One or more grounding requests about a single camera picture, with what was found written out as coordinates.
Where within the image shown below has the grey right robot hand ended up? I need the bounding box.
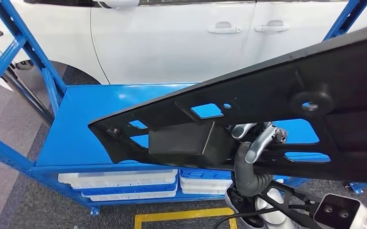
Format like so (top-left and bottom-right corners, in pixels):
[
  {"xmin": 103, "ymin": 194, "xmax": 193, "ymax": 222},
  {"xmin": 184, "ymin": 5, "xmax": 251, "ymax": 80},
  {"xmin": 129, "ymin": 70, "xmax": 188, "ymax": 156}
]
[{"xmin": 231, "ymin": 122, "xmax": 288, "ymax": 165}]

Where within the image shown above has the black plastic plate frame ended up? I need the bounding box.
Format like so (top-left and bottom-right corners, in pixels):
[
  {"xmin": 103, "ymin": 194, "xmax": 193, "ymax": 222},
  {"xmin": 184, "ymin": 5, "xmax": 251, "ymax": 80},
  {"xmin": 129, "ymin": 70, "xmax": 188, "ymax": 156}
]
[{"xmin": 88, "ymin": 22, "xmax": 367, "ymax": 184}]

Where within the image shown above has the blue metal shelf rack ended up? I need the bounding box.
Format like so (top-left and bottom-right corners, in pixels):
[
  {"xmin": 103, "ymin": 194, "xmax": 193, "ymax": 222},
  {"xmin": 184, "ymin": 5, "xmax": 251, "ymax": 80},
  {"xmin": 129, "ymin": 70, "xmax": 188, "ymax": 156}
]
[
  {"xmin": 0, "ymin": 0, "xmax": 367, "ymax": 217},
  {"xmin": 344, "ymin": 181, "xmax": 367, "ymax": 195}
]

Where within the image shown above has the yellow floor tape square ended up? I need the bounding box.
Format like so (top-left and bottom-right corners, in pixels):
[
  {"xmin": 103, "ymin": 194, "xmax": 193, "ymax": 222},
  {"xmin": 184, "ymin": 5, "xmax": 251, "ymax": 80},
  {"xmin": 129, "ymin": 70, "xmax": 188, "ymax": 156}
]
[{"xmin": 134, "ymin": 207, "xmax": 238, "ymax": 229}]

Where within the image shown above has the white car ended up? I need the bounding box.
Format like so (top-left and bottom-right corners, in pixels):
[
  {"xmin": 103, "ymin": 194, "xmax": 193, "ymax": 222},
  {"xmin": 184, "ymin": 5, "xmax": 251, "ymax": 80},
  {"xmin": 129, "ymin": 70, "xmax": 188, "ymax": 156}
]
[{"xmin": 0, "ymin": 0, "xmax": 367, "ymax": 86}]

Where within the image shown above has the black car tyre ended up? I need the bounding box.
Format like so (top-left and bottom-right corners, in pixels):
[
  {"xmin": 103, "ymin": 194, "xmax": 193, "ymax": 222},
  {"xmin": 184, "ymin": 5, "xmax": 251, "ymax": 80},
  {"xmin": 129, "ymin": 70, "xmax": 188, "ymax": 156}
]
[{"xmin": 49, "ymin": 62, "xmax": 102, "ymax": 85}]

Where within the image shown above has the black camera bracket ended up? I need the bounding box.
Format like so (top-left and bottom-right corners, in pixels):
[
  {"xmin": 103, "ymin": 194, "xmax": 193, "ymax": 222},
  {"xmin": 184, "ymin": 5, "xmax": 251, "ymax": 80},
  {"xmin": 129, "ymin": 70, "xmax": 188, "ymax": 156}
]
[{"xmin": 256, "ymin": 181, "xmax": 323, "ymax": 229}]

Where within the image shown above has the black cable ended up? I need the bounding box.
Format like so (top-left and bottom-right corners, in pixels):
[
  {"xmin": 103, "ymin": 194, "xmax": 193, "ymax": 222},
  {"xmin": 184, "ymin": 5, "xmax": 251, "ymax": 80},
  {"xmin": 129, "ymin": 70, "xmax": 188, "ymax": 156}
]
[{"xmin": 211, "ymin": 205, "xmax": 314, "ymax": 229}]

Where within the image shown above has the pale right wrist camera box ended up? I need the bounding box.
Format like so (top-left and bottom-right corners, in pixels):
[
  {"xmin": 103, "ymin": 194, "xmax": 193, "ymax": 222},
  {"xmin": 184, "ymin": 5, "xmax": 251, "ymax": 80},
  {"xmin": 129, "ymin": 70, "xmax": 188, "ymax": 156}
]
[{"xmin": 313, "ymin": 193, "xmax": 367, "ymax": 229}]

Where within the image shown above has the white car door handle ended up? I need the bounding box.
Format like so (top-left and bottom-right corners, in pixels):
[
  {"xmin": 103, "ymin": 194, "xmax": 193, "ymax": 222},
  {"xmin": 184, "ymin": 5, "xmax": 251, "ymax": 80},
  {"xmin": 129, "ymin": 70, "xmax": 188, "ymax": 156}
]
[
  {"xmin": 254, "ymin": 20, "xmax": 291, "ymax": 33},
  {"xmin": 207, "ymin": 21, "xmax": 242, "ymax": 34}
]

